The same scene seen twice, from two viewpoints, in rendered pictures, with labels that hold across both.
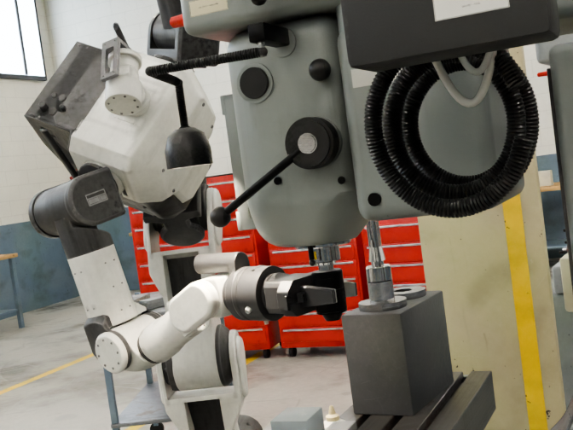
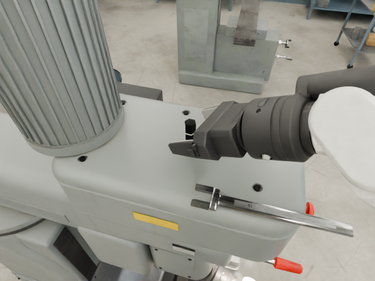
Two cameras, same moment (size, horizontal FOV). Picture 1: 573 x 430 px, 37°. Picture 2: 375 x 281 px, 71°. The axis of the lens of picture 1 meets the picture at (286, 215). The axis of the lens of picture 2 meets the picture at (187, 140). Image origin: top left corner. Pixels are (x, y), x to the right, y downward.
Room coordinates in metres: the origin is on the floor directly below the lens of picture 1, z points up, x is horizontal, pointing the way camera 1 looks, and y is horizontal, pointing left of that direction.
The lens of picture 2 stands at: (1.61, -0.10, 2.27)
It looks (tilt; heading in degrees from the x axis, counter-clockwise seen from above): 47 degrees down; 172
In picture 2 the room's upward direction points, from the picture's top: straight up
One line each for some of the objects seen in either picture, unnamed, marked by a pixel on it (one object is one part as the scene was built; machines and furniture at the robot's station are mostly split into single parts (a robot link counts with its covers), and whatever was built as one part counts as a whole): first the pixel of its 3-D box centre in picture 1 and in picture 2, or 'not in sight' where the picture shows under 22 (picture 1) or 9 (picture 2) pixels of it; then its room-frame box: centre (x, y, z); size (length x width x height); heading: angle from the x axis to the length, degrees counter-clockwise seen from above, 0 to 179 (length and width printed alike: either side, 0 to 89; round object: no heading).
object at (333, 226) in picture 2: not in sight; (269, 211); (1.44, 0.05, 1.89); 0.24 x 0.04 x 0.01; 67
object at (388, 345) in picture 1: (399, 346); not in sight; (1.62, -0.18, 1.06); 0.22 x 0.12 x 0.20; 149
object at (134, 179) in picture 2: not in sight; (183, 168); (1.27, -0.06, 1.81); 0.47 x 0.26 x 0.16; 66
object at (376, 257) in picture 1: (373, 235); not in sight; (1.57, -0.16, 1.28); 0.03 x 0.03 x 0.11
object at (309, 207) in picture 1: (310, 135); (187, 234); (1.28, -0.05, 1.47); 0.21 x 0.19 x 0.32; 156
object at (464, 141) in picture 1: (435, 116); (131, 218); (1.20, -0.23, 1.47); 0.24 x 0.19 x 0.26; 156
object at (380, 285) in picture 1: (380, 285); not in sight; (1.57, -0.16, 1.19); 0.05 x 0.05 x 0.06
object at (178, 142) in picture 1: (187, 146); not in sight; (1.33, 0.14, 1.48); 0.07 x 0.07 x 0.06
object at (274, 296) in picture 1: (283, 294); (210, 275); (1.34, 0.02, 1.23); 0.13 x 0.12 x 0.10; 141
